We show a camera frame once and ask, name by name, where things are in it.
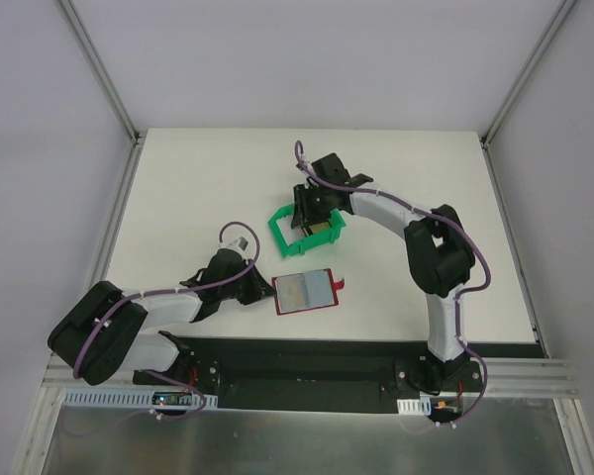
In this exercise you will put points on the left white cable duct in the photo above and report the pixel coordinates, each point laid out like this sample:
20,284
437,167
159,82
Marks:
137,399

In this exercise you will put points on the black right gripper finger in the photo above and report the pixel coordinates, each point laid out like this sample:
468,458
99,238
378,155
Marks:
302,209
319,215

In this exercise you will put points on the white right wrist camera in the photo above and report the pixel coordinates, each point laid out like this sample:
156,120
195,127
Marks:
304,166

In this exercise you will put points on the white cable duct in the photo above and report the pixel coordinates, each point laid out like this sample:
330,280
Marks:
137,399
414,407

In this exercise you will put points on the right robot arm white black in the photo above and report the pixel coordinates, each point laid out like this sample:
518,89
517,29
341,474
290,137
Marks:
439,257

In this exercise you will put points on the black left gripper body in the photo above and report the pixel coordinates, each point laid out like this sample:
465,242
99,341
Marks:
250,288

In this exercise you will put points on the right aluminium frame post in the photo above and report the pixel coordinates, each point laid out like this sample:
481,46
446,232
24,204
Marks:
551,31

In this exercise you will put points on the aluminium frame post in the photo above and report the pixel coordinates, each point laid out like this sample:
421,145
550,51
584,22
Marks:
551,31
88,49

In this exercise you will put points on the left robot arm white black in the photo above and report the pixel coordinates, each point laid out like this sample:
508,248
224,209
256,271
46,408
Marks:
105,331

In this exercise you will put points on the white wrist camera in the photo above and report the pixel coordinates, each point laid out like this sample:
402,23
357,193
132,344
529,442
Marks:
304,166
239,245

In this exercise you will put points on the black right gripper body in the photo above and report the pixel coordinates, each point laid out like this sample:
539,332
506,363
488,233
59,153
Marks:
308,204

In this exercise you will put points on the right white cable duct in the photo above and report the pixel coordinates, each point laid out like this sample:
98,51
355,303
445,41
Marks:
414,407

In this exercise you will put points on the green plastic bin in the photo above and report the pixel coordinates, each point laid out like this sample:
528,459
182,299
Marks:
292,242

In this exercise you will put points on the left aluminium frame post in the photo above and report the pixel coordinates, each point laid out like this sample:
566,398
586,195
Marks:
88,49

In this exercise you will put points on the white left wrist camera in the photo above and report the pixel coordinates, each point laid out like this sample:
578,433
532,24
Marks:
239,245

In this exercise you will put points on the red leather card holder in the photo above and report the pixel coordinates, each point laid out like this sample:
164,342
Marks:
306,291

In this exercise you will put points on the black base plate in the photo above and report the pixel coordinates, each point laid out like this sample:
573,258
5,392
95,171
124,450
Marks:
334,376

